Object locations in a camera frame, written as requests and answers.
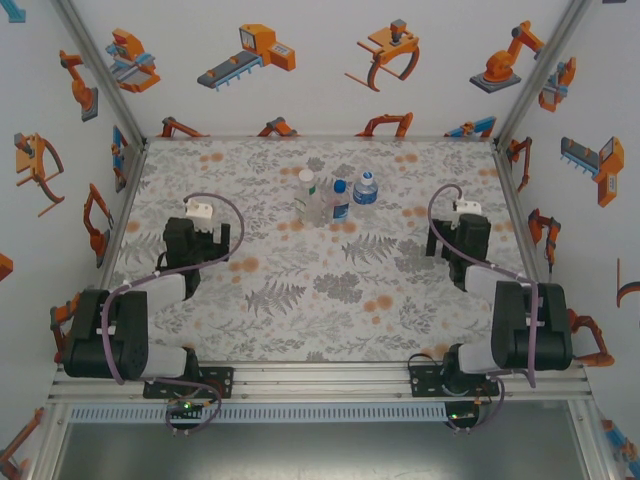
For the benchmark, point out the small round bottle blue label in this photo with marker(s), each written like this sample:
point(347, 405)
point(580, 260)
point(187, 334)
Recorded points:
point(365, 195)

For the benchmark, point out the small white bottle cap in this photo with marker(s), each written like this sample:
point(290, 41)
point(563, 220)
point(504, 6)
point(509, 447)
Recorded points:
point(368, 176)

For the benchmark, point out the clear bottle green label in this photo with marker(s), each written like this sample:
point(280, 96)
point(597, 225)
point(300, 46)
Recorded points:
point(310, 205)

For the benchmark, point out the square clear bottle blue label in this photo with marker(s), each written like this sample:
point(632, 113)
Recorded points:
point(341, 210)

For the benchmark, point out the wide white bottle cap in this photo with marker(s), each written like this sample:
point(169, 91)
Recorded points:
point(306, 175)

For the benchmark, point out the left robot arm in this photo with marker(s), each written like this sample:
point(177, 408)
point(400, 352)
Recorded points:
point(100, 340)

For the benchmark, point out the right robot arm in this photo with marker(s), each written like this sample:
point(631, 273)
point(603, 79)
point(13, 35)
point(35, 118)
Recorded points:
point(515, 325)

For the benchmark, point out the floral patterned table cover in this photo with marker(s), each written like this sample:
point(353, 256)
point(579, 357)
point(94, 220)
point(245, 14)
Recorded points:
point(320, 325)

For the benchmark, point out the grey metal sheet panel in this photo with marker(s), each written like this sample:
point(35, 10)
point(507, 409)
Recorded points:
point(320, 455)

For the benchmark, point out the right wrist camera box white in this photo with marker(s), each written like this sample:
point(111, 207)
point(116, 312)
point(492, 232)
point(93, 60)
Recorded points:
point(467, 206)

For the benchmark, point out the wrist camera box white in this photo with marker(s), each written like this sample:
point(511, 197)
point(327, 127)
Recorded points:
point(467, 206)
point(199, 207)

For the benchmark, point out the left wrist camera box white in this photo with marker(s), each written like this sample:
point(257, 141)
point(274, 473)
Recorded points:
point(199, 207)

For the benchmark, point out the aluminium side rail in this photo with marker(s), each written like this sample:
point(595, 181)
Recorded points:
point(116, 250)
point(515, 200)

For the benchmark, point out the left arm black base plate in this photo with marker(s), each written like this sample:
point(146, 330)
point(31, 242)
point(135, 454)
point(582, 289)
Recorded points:
point(220, 382)

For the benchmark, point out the thin aluminium rail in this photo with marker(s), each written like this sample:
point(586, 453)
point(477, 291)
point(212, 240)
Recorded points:
point(320, 137)

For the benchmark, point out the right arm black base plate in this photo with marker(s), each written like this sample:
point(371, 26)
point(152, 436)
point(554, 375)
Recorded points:
point(425, 382)

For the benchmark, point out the wide aluminium frame rail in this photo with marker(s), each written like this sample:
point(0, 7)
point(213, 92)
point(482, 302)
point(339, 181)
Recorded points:
point(320, 382)

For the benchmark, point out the aluminium frame post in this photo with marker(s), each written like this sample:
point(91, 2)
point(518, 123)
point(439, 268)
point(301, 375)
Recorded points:
point(540, 75)
point(107, 75)

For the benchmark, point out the aluminium frame leg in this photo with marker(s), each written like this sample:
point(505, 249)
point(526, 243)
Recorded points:
point(592, 440)
point(50, 440)

